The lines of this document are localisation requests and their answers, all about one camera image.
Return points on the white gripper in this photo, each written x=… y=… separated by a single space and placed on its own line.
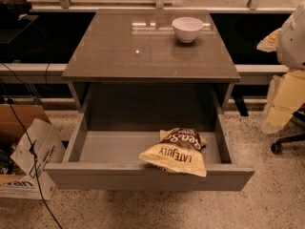
x=293 y=45

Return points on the brown and cream chip bag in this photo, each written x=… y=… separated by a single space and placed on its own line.
x=178 y=151

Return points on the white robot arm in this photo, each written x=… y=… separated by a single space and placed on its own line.
x=290 y=50

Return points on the grey cabinet with counter top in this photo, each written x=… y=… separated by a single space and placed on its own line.
x=130 y=72

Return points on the open grey top drawer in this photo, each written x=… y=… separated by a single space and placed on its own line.
x=101 y=157

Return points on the black bag on shelf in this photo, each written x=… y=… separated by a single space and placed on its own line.
x=14 y=9

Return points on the black office chair base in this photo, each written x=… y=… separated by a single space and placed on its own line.
x=277 y=148

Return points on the white ceramic bowl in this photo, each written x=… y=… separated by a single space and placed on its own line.
x=187 y=29

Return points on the open cardboard box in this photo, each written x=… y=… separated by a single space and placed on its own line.
x=28 y=143

